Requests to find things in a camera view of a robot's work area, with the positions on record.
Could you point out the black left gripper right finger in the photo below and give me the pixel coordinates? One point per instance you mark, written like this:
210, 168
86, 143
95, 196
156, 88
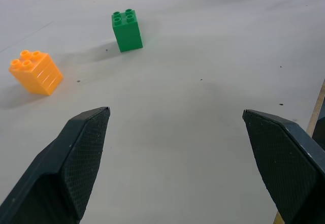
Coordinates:
284, 168

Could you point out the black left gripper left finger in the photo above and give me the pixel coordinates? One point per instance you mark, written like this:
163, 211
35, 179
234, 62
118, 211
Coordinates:
61, 173

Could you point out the orange toy brick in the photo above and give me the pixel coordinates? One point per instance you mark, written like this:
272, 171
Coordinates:
35, 75

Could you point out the green toy brick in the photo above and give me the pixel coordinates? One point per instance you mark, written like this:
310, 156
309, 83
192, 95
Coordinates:
127, 32

